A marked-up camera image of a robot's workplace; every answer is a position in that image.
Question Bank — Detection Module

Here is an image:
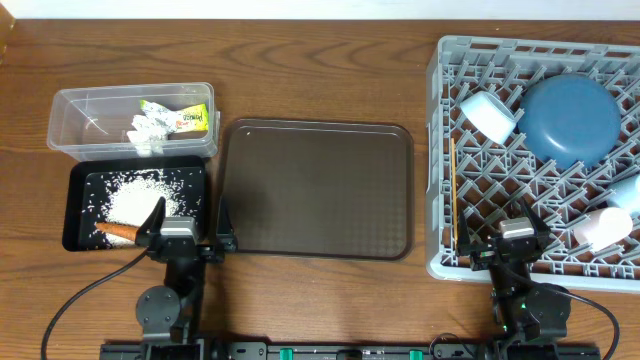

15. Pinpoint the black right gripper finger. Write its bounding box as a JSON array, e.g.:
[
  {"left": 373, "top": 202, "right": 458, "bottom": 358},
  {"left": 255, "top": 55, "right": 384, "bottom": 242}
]
[
  {"left": 456, "top": 213, "right": 471, "bottom": 256},
  {"left": 518, "top": 198, "right": 551, "bottom": 244}
]

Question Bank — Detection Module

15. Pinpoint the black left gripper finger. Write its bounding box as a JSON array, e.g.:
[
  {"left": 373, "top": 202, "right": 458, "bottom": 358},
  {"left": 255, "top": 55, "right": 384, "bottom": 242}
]
[
  {"left": 216, "top": 197, "right": 238, "bottom": 252},
  {"left": 135, "top": 197, "right": 166, "bottom": 247}
]

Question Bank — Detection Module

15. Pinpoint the wooden chopstick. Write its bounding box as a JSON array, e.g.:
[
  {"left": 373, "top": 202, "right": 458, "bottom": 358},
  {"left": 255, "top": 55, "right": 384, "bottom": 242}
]
[{"left": 449, "top": 137, "right": 458, "bottom": 251}]

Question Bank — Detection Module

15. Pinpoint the orange carrot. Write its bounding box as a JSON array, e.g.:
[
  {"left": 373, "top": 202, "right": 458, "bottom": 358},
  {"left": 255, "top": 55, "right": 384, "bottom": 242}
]
[{"left": 95, "top": 223, "right": 138, "bottom": 242}]

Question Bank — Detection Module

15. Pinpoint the pink paper cup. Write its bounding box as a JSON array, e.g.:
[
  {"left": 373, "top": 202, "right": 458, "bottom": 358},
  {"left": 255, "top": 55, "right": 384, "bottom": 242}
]
[{"left": 573, "top": 207, "right": 633, "bottom": 252}]

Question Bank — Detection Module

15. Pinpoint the light blue small cup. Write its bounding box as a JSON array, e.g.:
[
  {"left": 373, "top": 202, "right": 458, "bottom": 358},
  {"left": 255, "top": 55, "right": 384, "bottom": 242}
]
[{"left": 607, "top": 174, "right": 640, "bottom": 217}]

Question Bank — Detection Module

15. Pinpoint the white tissue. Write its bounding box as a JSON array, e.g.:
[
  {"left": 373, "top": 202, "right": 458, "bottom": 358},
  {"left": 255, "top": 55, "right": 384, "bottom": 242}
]
[{"left": 126, "top": 115, "right": 169, "bottom": 157}]

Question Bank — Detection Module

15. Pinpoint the dark blue plate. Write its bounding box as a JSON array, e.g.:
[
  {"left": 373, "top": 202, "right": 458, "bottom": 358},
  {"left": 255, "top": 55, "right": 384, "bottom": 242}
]
[{"left": 518, "top": 74, "right": 621, "bottom": 169}]

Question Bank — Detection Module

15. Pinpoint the yellow snack wrapper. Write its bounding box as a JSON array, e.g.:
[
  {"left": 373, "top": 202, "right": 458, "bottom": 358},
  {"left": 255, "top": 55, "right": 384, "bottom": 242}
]
[{"left": 140, "top": 100, "right": 209, "bottom": 133}]

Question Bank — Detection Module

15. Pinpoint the light blue rice bowl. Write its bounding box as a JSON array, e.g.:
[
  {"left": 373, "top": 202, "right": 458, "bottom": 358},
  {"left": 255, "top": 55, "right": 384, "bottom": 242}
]
[{"left": 460, "top": 91, "right": 517, "bottom": 145}]

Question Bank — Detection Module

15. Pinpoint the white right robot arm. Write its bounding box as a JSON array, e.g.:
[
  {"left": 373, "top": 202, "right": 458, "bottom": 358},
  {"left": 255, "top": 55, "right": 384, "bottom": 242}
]
[{"left": 454, "top": 200, "right": 620, "bottom": 360}]

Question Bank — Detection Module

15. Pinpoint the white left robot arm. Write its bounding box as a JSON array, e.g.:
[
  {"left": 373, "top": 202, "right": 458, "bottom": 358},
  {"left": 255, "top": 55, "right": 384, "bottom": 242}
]
[{"left": 40, "top": 198, "right": 238, "bottom": 359}]

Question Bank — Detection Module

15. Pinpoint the grey dishwasher rack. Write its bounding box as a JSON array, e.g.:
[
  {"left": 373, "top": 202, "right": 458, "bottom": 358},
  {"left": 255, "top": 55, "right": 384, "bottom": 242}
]
[{"left": 425, "top": 35, "right": 639, "bottom": 293}]

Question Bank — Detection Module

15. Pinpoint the black waste tray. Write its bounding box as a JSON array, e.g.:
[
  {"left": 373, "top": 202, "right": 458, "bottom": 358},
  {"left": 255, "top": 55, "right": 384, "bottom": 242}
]
[{"left": 62, "top": 156, "right": 209, "bottom": 252}]

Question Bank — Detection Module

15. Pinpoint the clear plastic waste bin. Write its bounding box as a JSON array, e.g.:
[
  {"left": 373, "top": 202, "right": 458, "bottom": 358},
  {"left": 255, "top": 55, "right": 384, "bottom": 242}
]
[{"left": 47, "top": 82, "right": 220, "bottom": 161}]

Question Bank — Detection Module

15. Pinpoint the spilled white rice pile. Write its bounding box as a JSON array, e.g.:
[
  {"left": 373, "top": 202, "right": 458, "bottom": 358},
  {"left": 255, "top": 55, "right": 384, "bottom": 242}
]
[{"left": 79, "top": 167, "right": 206, "bottom": 250}]

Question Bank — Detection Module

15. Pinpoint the brown serving tray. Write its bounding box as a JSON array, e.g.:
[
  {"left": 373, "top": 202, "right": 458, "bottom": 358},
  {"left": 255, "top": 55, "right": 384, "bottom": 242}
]
[{"left": 221, "top": 119, "right": 414, "bottom": 261}]

